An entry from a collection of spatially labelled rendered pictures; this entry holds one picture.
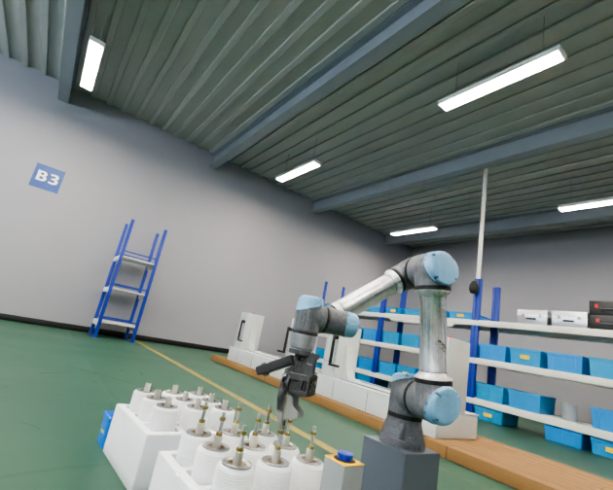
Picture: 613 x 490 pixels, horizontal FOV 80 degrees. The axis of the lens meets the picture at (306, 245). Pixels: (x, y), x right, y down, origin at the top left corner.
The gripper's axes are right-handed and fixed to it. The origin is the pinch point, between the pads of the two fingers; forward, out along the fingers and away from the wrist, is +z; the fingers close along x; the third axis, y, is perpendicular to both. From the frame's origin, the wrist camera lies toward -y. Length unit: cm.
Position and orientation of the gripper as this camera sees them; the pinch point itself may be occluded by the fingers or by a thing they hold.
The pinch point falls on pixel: (280, 423)
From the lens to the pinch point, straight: 110.6
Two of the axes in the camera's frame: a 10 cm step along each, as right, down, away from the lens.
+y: 9.2, 0.8, -3.9
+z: -1.9, 9.5, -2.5
